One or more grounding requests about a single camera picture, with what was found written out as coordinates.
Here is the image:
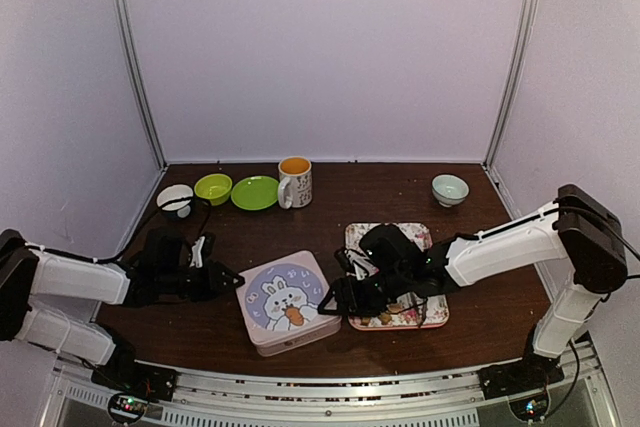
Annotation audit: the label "white black bowl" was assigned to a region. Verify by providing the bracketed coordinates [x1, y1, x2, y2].
[156, 184, 194, 221]

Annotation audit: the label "right aluminium frame post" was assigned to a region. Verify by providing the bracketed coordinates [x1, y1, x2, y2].
[483, 0, 539, 170]

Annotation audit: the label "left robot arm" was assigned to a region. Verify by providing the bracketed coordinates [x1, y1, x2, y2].
[1, 228, 245, 391]

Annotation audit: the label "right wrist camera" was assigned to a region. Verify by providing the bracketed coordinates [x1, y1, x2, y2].
[334, 247, 378, 280]

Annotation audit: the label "white mug with orange inside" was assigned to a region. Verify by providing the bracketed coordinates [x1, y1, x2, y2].
[277, 157, 313, 209]

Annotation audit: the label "front aluminium rail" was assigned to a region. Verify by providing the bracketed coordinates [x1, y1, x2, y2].
[36, 353, 622, 426]

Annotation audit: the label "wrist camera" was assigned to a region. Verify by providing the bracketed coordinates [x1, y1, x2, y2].
[334, 247, 378, 280]
[189, 232, 216, 268]

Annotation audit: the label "pink tin box with dividers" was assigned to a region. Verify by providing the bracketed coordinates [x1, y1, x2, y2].
[249, 318, 341, 357]

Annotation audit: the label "aluminium frame post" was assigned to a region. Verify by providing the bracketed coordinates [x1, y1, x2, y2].
[113, 0, 167, 170]
[483, 0, 539, 170]

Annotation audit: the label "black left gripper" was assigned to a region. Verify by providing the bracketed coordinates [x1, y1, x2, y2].
[158, 259, 245, 302]

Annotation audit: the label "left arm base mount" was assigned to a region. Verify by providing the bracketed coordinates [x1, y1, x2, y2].
[86, 329, 177, 426]

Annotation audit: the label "green bowl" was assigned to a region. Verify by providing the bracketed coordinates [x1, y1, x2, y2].
[194, 173, 233, 206]

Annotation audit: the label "left aluminium frame post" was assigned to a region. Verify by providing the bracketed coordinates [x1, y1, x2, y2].
[113, 0, 167, 170]

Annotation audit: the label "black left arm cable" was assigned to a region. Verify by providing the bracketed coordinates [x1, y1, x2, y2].
[29, 196, 211, 266]

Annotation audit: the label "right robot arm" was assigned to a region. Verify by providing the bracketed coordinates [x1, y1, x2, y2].
[318, 184, 633, 389]

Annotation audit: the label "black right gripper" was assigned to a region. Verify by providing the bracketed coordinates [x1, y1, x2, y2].
[317, 267, 411, 319]

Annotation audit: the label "pink bunny tin lid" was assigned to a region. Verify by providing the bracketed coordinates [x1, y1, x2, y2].
[236, 250, 341, 336]

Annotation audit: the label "pale blue ceramic bowl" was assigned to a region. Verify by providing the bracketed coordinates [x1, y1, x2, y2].
[431, 174, 470, 208]

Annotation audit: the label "green plate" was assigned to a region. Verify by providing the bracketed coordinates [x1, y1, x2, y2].
[231, 176, 279, 211]

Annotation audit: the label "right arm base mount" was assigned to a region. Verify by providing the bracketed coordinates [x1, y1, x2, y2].
[477, 354, 565, 423]

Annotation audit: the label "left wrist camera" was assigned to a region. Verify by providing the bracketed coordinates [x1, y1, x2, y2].
[189, 232, 216, 268]

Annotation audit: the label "metal tongs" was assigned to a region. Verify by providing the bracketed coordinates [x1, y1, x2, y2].
[416, 298, 428, 329]

